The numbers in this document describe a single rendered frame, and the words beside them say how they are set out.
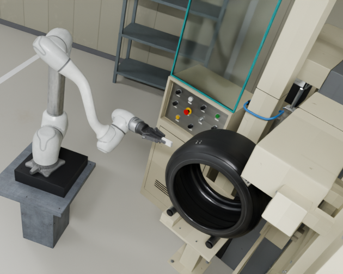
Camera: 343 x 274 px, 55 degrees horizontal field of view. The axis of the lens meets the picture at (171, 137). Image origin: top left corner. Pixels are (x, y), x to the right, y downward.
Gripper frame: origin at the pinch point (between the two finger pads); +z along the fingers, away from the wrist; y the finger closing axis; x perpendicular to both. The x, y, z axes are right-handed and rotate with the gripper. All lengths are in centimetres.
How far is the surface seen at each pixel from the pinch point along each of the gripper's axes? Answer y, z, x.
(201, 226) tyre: -12.4, 37.7, 29.7
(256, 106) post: 24, 36, -29
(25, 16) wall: 152, -395, 42
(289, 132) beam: -21, 65, -47
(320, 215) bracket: -37, 86, -35
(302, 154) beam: -28, 73, -46
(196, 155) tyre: -11.7, 26.2, -11.4
